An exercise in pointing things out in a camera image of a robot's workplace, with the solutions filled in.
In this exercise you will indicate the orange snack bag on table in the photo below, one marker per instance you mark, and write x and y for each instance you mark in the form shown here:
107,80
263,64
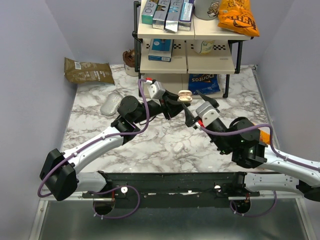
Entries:
264,135

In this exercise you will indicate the chocolate cupcake in wrapper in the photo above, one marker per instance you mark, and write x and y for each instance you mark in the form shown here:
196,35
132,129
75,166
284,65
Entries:
128,57

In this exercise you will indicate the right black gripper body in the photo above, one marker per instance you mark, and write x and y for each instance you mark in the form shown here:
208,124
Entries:
219,140

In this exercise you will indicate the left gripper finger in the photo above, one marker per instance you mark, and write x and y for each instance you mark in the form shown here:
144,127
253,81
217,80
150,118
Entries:
175,107
170,97

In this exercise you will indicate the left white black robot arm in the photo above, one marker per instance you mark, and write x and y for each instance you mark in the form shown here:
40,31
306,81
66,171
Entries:
60,172

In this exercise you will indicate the orange chips bag on shelf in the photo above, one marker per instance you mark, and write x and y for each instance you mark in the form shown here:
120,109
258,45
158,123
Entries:
236,16

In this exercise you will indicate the silver toothpaste box middle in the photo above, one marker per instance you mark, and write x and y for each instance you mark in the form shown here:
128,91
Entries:
173,16

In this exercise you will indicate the beige earbud charging case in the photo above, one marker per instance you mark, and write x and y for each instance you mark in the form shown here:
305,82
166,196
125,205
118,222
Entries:
185,96

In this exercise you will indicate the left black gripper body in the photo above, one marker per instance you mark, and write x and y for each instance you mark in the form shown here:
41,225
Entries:
156,108

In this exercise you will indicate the brown snack bag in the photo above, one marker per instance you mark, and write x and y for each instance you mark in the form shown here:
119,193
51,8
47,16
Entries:
87,72

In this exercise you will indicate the silver toothpaste box left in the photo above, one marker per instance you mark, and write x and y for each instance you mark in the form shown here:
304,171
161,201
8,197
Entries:
160,15

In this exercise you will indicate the blue white toothpaste box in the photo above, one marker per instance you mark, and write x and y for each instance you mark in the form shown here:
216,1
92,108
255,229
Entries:
185,19

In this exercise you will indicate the grey printed mug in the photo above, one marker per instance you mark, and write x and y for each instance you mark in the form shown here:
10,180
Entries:
206,9

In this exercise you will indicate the beige black shelf rack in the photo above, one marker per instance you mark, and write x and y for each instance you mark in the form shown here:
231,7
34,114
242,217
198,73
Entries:
224,59

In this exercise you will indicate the white yellow mug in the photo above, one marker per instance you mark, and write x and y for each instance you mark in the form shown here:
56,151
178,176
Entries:
203,47

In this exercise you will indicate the teal toothpaste box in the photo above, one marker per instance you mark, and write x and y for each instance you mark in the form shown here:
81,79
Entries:
149,11

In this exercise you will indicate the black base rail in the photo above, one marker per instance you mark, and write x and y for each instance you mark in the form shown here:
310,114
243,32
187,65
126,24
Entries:
171,190

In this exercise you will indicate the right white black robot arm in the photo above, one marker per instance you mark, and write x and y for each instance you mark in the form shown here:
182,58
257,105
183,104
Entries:
242,139

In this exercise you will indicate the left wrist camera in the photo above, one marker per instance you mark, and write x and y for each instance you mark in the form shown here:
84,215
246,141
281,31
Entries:
155,89

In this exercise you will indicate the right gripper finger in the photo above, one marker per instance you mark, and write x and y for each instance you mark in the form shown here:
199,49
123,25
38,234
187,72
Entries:
212,101
190,119

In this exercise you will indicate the silver toothpaste box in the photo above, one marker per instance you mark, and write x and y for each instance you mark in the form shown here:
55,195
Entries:
160,15
173,16

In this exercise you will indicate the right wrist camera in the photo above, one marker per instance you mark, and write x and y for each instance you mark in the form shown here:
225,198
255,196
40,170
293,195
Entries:
207,113

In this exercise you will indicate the blue box middle shelf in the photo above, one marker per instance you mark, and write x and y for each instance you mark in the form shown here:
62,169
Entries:
160,50

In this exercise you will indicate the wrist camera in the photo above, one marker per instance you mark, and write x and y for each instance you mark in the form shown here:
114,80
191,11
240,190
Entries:
207,113
155,89

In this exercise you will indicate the blue Doritos bag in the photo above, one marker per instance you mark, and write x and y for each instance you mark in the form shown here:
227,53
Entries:
205,83

